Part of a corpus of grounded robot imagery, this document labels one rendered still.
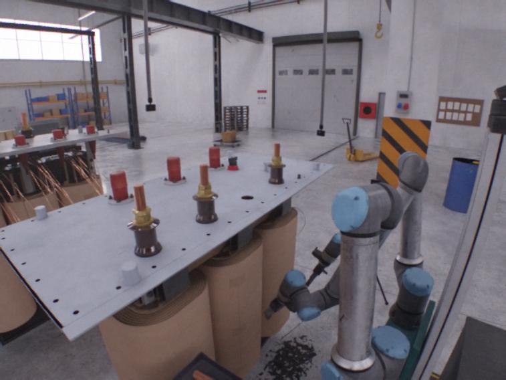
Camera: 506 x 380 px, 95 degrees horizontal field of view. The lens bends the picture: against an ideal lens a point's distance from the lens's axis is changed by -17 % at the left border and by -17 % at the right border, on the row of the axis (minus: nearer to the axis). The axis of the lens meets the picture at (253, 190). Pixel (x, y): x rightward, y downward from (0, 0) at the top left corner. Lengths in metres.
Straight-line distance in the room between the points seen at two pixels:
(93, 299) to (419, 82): 5.70
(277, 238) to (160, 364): 0.91
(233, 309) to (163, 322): 0.49
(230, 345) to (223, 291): 0.38
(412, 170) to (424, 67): 4.63
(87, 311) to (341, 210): 0.67
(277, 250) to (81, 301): 1.19
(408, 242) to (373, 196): 0.82
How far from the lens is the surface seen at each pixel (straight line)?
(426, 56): 5.88
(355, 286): 0.85
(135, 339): 1.11
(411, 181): 1.30
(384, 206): 0.80
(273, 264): 1.72
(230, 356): 1.70
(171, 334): 1.11
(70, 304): 0.75
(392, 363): 1.16
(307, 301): 1.20
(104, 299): 0.73
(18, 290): 2.64
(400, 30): 5.99
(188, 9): 12.44
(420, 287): 1.50
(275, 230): 1.60
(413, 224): 1.53
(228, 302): 1.41
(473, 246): 1.00
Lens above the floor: 1.80
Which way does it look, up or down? 19 degrees down
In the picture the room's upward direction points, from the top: straight up
